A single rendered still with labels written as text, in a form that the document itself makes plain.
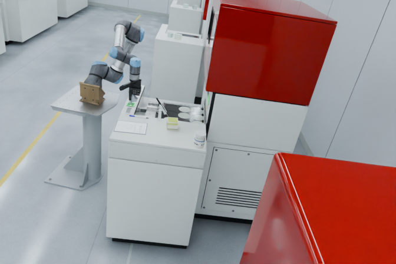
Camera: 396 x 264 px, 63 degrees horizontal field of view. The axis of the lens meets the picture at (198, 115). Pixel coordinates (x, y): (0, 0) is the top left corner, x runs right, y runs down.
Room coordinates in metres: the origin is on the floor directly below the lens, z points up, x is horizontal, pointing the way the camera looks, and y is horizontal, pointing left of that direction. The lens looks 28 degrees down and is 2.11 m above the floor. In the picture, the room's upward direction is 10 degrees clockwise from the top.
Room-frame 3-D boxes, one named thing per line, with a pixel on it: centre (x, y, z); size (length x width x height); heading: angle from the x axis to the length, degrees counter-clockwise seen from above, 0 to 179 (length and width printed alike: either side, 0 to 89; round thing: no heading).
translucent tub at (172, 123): (1.93, 0.16, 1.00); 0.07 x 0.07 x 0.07; 13
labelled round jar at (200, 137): (1.77, -0.04, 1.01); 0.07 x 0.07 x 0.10
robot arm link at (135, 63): (2.18, 0.51, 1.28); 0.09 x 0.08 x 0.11; 22
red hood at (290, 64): (2.50, -0.36, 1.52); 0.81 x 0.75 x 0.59; 4
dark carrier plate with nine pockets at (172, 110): (2.27, 0.11, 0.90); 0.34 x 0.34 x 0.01; 4
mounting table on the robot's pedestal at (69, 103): (2.41, 0.93, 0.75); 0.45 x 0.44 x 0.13; 85
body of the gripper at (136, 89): (2.18, 0.50, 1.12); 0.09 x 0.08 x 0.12; 94
